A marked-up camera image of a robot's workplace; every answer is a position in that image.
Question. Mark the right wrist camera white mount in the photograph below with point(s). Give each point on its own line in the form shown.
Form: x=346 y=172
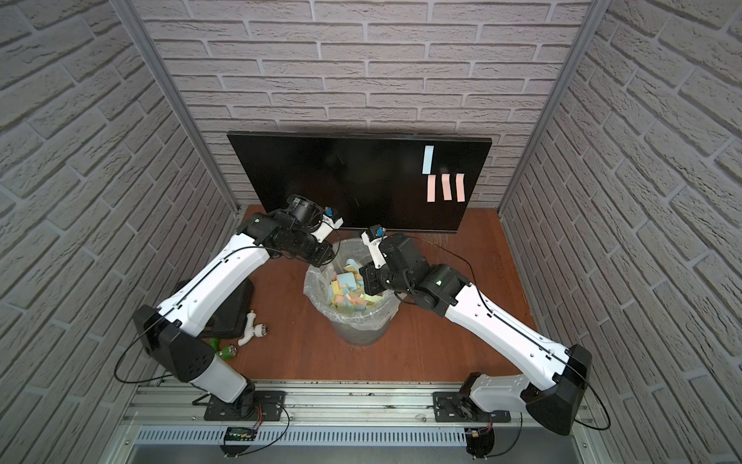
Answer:
x=372 y=237

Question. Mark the mesh waste bin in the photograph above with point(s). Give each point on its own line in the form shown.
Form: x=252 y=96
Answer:
x=358 y=328

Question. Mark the white plastic pipe fitting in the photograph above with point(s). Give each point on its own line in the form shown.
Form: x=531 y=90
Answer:
x=252 y=330

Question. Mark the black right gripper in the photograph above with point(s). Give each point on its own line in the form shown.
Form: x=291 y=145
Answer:
x=368 y=273

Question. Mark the green plastic fitting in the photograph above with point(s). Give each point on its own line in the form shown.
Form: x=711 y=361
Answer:
x=227 y=353

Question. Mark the black AOC monitor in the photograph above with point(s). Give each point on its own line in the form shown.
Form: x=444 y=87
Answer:
x=369 y=179

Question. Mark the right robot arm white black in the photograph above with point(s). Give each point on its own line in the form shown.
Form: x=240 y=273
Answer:
x=554 y=377

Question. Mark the right small electronics board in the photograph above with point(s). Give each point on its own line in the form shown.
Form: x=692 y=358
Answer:
x=479 y=442

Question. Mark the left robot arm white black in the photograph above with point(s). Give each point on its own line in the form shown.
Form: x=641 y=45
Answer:
x=170 y=332

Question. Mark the aluminium corner frame post right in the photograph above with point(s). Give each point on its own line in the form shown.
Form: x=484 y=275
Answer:
x=597 y=10

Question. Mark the pink sticky note middle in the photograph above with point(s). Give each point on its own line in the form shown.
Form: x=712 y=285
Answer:
x=446 y=187

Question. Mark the pile of coloured sticky notes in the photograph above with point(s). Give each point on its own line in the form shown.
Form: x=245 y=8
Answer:
x=346 y=292

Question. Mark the clear plastic bin liner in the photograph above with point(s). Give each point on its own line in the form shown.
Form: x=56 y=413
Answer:
x=313 y=288

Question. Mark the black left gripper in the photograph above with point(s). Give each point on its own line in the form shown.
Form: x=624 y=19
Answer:
x=321 y=252

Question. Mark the left small electronics board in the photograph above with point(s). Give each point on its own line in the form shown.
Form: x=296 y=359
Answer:
x=237 y=440

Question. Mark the small electronics board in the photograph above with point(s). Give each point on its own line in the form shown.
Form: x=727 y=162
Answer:
x=237 y=440
x=479 y=442

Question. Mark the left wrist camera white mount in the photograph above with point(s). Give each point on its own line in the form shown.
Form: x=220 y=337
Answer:
x=330 y=220

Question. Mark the pink sticky note right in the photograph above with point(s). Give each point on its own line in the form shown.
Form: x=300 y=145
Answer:
x=460 y=187

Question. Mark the blue sticky note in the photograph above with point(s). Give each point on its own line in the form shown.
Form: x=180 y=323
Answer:
x=427 y=159

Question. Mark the pink sticky note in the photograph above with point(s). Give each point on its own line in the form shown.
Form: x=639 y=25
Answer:
x=446 y=187
x=431 y=188
x=460 y=187

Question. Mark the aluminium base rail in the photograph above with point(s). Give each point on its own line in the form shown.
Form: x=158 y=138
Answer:
x=312 y=413

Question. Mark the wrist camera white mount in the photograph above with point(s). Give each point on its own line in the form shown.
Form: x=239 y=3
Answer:
x=372 y=237
x=330 y=220

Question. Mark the pink sticky note left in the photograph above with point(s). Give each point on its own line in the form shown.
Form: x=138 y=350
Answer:
x=431 y=188

